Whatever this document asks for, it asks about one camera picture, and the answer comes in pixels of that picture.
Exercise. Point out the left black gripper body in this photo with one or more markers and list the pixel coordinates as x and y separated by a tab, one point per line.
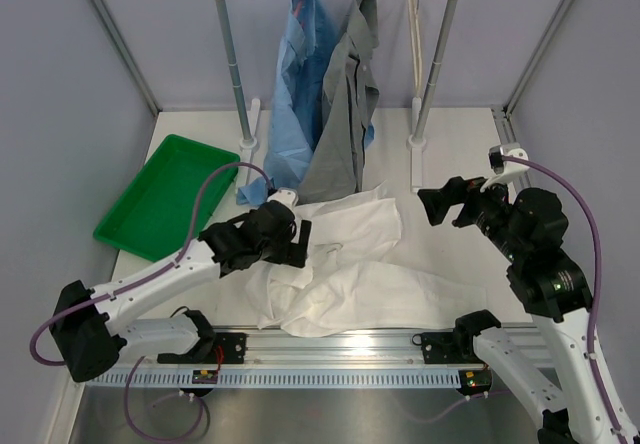
278	251

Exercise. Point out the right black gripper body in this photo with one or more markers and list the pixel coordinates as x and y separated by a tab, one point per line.
487	209

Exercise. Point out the light blue shirt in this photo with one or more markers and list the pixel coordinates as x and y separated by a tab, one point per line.
296	122

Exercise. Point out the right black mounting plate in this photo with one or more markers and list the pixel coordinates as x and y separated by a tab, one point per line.
445	347

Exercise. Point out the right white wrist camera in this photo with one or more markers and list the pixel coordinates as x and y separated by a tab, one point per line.
508	162

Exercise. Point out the metal wire hanger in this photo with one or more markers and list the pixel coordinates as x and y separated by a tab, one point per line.
413	7

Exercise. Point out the grey shirt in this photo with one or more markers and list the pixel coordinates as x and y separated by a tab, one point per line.
349	98

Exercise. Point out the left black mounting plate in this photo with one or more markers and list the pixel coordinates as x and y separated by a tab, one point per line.
230	346

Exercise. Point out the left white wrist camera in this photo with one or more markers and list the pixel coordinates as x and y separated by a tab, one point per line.
285	196

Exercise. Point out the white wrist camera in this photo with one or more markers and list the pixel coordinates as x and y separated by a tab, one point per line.
285	196
508	162

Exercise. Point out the white shirt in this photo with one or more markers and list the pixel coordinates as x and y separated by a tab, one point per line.
346	284

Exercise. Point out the black mounting plate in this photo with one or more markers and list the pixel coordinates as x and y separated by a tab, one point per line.
230	346
445	347

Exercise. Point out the green plastic tray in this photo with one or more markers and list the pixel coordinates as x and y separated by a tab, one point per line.
151	218

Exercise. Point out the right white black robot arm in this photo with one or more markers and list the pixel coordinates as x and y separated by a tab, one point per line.
528	232

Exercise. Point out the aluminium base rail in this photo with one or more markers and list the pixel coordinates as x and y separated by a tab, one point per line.
275	349

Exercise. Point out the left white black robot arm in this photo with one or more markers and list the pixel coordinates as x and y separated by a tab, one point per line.
95	328

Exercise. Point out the white slotted cable duct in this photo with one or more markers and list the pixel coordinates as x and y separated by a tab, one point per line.
282	379

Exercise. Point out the white metal clothes rack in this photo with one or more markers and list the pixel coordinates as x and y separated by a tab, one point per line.
420	107

